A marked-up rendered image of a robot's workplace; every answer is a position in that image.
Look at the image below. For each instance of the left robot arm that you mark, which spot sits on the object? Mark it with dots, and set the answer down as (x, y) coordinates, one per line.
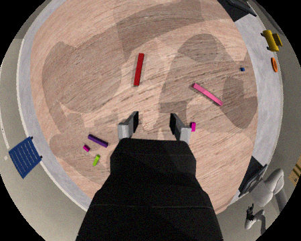
(262, 192)

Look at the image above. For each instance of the lime green rod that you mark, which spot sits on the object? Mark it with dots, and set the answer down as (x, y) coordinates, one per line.
(96, 160)

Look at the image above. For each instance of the dark red rod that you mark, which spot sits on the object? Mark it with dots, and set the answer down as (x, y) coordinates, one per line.
(138, 69)

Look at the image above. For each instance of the pink rod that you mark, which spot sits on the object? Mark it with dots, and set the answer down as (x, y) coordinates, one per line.
(206, 93)

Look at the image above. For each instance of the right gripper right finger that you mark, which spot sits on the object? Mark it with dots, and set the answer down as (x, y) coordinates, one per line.
(179, 129)

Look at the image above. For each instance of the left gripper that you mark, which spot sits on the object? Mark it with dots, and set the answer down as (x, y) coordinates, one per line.
(250, 217)

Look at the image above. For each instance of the small magenta block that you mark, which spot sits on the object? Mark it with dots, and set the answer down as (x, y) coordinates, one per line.
(86, 148)
(193, 125)

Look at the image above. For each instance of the purple rod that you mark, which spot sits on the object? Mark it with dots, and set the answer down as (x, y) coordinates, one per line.
(98, 141)

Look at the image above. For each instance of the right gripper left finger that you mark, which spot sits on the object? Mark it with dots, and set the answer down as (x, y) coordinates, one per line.
(126, 129)

